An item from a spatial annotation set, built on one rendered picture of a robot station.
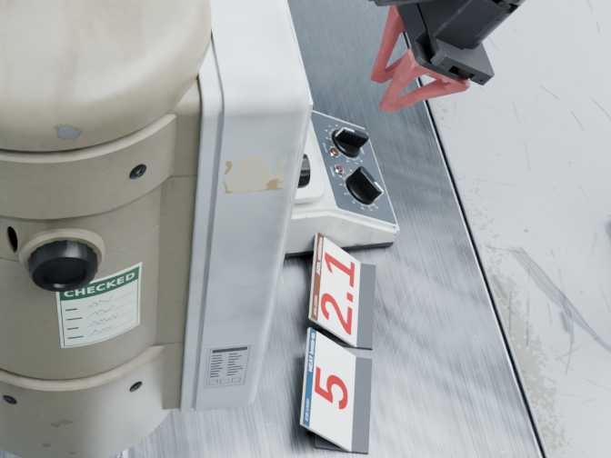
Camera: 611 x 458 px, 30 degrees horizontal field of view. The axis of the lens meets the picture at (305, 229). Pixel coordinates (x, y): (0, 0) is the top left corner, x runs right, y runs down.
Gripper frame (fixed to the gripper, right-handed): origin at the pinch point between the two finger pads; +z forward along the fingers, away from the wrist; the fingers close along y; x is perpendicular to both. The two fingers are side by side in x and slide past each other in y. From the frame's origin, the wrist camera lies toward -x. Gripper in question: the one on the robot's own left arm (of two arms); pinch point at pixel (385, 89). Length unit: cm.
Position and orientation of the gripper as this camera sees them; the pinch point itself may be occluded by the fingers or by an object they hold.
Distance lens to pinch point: 104.0
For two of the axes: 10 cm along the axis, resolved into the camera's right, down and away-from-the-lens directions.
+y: 1.9, 8.1, -5.6
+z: -5.9, 5.5, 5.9
